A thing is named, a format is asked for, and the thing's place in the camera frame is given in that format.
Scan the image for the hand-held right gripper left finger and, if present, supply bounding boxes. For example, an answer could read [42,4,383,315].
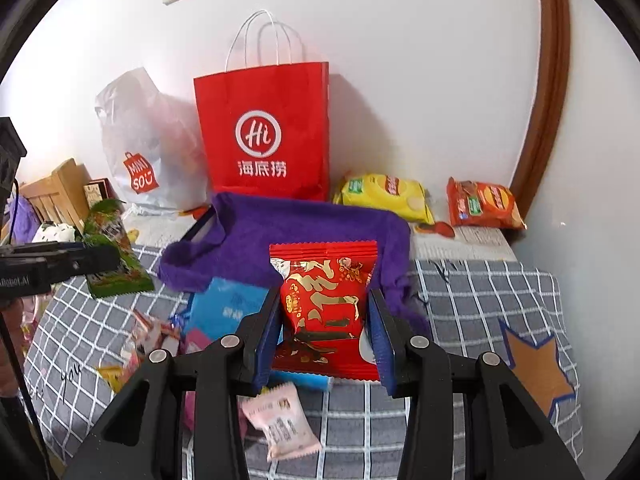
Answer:
[62,287,283,480]

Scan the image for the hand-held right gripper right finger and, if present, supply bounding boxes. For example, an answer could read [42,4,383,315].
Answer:
[367,287,586,480]

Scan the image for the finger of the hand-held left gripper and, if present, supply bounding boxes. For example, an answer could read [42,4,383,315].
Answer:
[50,242,122,278]

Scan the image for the green snack packet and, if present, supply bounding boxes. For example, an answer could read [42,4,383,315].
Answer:
[82,199,156,301]

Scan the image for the red gold snack packet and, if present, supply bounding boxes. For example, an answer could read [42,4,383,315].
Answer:
[269,240,383,383]

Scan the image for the light pink snack packet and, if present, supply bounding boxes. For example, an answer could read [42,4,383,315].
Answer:
[240,381,322,462]

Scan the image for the clear white snack packet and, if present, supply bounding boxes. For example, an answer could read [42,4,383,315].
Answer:
[122,310,181,361]

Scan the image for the purple cloth lined box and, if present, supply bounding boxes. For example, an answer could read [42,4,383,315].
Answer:
[157,191,431,336]

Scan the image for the person's left forearm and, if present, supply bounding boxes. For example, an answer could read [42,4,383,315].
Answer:
[0,300,26,398]

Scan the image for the purple cloth bag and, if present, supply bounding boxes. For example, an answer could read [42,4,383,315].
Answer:
[6,195,42,243]

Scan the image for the blue tissue pack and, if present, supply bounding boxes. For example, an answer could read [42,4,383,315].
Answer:
[185,276,333,391]

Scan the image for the small dark patterned box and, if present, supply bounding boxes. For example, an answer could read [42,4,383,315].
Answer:
[82,177,113,211]

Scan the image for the wooden chair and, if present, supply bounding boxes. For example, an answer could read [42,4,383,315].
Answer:
[20,157,93,233]

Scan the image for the grey checked blanket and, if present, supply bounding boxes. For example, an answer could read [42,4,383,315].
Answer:
[20,245,586,480]

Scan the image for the small yellow snack packet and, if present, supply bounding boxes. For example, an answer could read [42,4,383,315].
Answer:
[97,364,132,394]

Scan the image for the white plastic bag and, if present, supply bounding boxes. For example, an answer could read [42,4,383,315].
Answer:
[95,67,211,216]

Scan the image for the yellow chips bag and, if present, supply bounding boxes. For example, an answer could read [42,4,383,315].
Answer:
[334,174,436,226]

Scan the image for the orange chips bag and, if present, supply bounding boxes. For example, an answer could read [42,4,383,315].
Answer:
[446,176,527,231]

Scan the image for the red paper bag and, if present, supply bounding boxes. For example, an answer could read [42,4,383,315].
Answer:
[193,10,331,203]

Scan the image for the brown wooden door frame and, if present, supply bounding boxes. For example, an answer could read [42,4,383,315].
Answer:
[510,0,572,206]

